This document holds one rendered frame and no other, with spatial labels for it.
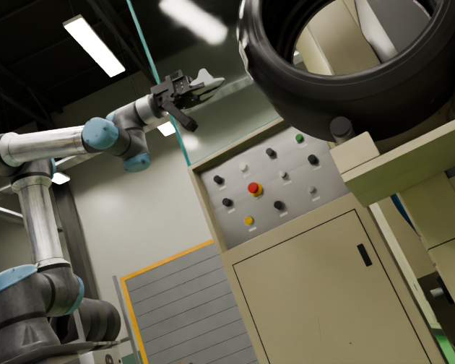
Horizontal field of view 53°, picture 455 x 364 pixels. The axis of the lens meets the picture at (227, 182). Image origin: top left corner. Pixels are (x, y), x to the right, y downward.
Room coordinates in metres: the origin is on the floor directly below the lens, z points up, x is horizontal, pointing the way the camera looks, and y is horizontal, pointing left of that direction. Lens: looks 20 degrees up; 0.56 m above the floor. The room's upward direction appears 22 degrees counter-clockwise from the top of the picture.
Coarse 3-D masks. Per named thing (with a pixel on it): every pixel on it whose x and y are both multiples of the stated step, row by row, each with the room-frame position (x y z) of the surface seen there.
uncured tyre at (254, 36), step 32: (256, 0) 0.89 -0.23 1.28; (288, 0) 1.10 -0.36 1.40; (320, 0) 1.11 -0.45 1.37; (416, 0) 1.06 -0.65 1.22; (448, 0) 0.80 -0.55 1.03; (256, 32) 0.90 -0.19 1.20; (288, 32) 1.14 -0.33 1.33; (448, 32) 0.81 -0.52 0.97; (256, 64) 0.92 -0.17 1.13; (288, 64) 0.89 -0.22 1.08; (384, 64) 0.84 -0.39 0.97; (416, 64) 0.84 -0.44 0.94; (448, 64) 0.85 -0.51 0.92; (288, 96) 0.92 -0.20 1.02; (320, 96) 0.89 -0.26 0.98; (352, 96) 0.88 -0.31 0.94; (384, 96) 0.87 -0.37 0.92; (416, 96) 0.88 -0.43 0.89; (448, 96) 1.00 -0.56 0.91; (320, 128) 1.00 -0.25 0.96; (384, 128) 1.00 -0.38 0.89
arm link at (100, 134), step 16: (80, 128) 1.00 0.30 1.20; (96, 128) 0.97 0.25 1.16; (112, 128) 0.98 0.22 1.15; (0, 144) 1.05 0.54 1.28; (16, 144) 1.05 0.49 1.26; (32, 144) 1.04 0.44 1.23; (48, 144) 1.03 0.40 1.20; (64, 144) 1.02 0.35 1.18; (80, 144) 1.01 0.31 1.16; (96, 144) 0.98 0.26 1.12; (112, 144) 1.00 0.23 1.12; (128, 144) 1.06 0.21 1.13; (0, 160) 1.08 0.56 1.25; (16, 160) 1.09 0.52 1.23; (32, 160) 1.09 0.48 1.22
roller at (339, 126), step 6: (336, 120) 0.89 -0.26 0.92; (342, 120) 0.89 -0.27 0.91; (348, 120) 0.89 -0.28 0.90; (330, 126) 0.90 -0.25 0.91; (336, 126) 0.90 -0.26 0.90; (342, 126) 0.89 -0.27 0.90; (348, 126) 0.89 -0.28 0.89; (336, 132) 0.90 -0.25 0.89; (342, 132) 0.89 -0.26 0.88; (348, 132) 0.90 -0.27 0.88; (354, 132) 0.94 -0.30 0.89; (336, 138) 0.92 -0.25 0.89; (342, 138) 0.91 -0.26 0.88; (348, 138) 0.92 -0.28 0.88
